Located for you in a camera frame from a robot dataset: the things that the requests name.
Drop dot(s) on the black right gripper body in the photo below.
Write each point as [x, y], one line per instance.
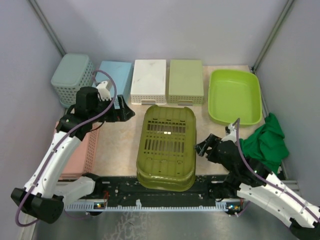
[214, 156]

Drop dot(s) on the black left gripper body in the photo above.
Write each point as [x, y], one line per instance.
[111, 116]

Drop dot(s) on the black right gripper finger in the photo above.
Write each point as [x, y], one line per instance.
[212, 140]
[202, 148]

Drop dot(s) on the white basket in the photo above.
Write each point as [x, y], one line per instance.
[148, 84]

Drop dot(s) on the large teal perforated basket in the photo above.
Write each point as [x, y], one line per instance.
[73, 72]

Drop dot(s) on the green plastic tub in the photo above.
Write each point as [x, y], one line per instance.
[166, 158]

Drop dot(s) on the light blue perforated basket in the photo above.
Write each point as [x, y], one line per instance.
[121, 73]

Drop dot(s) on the green tub lid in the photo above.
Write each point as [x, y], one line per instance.
[234, 94]

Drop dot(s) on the pink perforated basket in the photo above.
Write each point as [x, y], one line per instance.
[83, 158]

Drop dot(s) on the pale green perforated basket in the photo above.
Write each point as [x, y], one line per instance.
[186, 84]

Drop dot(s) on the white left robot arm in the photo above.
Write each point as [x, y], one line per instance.
[39, 197]

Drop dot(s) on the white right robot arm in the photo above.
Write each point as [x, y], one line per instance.
[251, 180]

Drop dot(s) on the green cloth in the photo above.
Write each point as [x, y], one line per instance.
[266, 144]

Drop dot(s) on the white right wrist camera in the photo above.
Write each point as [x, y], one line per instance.
[231, 133]

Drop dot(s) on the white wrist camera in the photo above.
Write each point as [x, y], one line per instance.
[103, 88]
[231, 133]

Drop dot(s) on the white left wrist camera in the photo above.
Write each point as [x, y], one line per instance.
[103, 88]

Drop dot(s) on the white slotted cable duct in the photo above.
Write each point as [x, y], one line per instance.
[99, 205]

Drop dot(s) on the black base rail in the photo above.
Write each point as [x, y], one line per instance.
[124, 189]

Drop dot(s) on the aluminium frame post left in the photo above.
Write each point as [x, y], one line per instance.
[47, 26]

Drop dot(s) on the aluminium frame post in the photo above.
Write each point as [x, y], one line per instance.
[47, 26]
[287, 9]

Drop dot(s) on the aluminium frame post right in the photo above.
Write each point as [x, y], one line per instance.
[287, 9]

